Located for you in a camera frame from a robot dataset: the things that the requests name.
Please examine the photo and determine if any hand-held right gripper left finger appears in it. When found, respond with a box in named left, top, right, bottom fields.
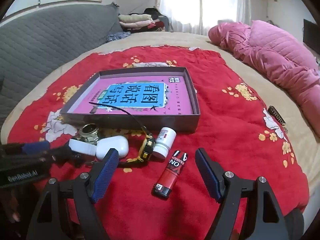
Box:
left=26, top=148, right=120, bottom=240

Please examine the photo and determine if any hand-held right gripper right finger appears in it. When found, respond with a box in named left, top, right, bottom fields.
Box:
left=195, top=148, right=290, bottom=240

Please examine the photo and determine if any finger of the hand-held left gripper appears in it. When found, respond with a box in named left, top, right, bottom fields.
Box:
left=37, top=145, right=75, bottom=163
left=21, top=140, right=50, bottom=155

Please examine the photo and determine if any red lighter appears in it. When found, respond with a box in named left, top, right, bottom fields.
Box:
left=152, top=150, right=188, bottom=200

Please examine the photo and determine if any black and yellow wristwatch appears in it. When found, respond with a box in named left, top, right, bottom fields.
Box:
left=89, top=102, right=155, bottom=168

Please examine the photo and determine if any white pill bottle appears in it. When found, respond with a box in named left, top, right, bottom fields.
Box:
left=152, top=127, right=177, bottom=160

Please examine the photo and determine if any shallow brown cardboard box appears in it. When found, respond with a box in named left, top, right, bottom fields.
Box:
left=60, top=67, right=201, bottom=133

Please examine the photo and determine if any person's left hand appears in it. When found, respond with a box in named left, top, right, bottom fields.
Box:
left=0, top=192, right=22, bottom=238

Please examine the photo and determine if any white earbuds case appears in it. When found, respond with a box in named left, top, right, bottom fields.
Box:
left=96, top=135, right=129, bottom=160

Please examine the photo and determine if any red floral blanket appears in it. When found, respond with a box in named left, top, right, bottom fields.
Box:
left=7, top=46, right=310, bottom=240

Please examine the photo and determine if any pink and blue book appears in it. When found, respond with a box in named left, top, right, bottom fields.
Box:
left=66, top=76, right=194, bottom=115

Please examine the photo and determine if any dark patterned hair clip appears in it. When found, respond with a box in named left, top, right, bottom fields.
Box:
left=269, top=106, right=288, bottom=132

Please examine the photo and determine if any grey quilted headboard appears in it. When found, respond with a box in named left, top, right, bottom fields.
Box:
left=0, top=4, right=124, bottom=128

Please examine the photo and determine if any blue patterned cloth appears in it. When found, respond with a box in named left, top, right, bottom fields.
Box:
left=107, top=31, right=132, bottom=43

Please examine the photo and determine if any pink quilt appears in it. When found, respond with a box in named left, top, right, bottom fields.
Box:
left=208, top=20, right=320, bottom=138

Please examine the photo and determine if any beige bed sheet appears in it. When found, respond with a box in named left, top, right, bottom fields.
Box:
left=0, top=31, right=320, bottom=205

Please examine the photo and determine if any pink folded blanket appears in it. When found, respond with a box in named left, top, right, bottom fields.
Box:
left=120, top=20, right=155, bottom=30

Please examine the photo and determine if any dark red garment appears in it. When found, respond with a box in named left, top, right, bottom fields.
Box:
left=147, top=20, right=165, bottom=31

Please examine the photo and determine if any black garment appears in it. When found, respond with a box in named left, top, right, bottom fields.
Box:
left=144, top=7, right=160, bottom=20

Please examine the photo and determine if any white curtain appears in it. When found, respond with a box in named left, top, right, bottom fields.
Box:
left=157, top=0, right=252, bottom=35

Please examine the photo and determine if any black television screen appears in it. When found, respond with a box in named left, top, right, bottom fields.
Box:
left=303, top=19, right=318, bottom=53

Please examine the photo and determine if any gold round ring piece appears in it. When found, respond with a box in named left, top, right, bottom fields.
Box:
left=78, top=124, right=100, bottom=145

